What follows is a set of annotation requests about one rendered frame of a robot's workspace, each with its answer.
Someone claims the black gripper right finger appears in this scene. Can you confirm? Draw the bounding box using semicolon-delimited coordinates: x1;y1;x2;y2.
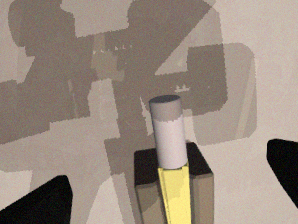
266;139;298;209

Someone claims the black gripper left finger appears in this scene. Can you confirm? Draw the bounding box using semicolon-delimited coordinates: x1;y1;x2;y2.
0;175;73;224

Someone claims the grey cylinder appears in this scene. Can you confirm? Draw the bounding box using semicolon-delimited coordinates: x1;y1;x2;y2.
149;95;192;224

